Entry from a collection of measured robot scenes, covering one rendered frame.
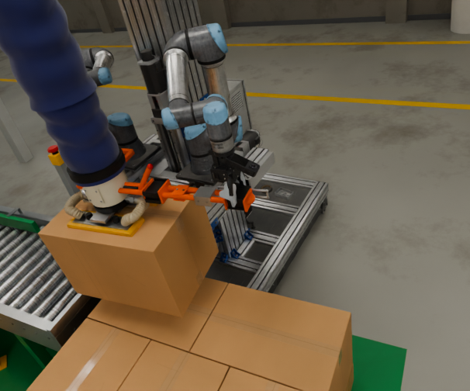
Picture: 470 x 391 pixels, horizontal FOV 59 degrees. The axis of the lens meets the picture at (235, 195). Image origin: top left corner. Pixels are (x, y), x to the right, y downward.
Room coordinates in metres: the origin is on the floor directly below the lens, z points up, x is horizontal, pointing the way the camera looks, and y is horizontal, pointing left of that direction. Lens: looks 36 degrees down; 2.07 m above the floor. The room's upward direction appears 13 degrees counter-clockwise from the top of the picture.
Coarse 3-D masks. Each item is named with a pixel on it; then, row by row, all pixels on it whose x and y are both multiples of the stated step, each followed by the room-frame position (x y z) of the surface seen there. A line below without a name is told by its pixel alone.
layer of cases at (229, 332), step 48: (240, 288) 1.36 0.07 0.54; (96, 336) 1.27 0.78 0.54; (144, 336) 1.21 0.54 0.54; (192, 336) 1.15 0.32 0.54; (240, 336) 1.10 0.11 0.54; (288, 336) 1.04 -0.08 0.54; (336, 336) 0.99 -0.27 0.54; (48, 384) 1.08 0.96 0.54; (96, 384) 1.03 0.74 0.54; (144, 384) 0.98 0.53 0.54; (192, 384) 0.93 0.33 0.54; (240, 384) 0.88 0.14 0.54; (288, 384) 0.84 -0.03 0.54; (336, 384) 0.86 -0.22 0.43
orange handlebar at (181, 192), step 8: (128, 152) 1.71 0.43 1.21; (128, 160) 1.68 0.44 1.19; (128, 184) 1.44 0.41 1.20; (136, 184) 1.43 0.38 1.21; (120, 192) 1.41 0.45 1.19; (128, 192) 1.39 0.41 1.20; (136, 192) 1.37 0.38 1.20; (168, 192) 1.31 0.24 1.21; (176, 192) 1.29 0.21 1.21; (184, 192) 1.28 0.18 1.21; (192, 192) 1.29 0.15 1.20; (216, 192) 1.24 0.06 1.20; (176, 200) 1.28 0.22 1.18; (184, 200) 1.27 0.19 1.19; (216, 200) 1.20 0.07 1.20; (248, 200) 1.15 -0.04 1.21
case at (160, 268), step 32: (64, 224) 1.47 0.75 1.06; (160, 224) 1.31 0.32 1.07; (192, 224) 1.40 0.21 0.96; (64, 256) 1.42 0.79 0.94; (96, 256) 1.32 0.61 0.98; (128, 256) 1.23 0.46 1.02; (160, 256) 1.18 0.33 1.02; (192, 256) 1.34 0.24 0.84; (96, 288) 1.38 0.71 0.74; (128, 288) 1.28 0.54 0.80; (160, 288) 1.19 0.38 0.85; (192, 288) 1.27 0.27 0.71
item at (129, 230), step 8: (88, 216) 1.42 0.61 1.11; (112, 216) 1.37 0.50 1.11; (120, 216) 1.40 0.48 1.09; (72, 224) 1.43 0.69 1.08; (80, 224) 1.42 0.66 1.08; (88, 224) 1.40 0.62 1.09; (96, 224) 1.38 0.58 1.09; (104, 224) 1.37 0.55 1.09; (112, 224) 1.36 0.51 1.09; (120, 224) 1.34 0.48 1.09; (136, 224) 1.33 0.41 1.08; (104, 232) 1.34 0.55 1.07; (112, 232) 1.32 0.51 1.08; (120, 232) 1.30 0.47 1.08; (128, 232) 1.29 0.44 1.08
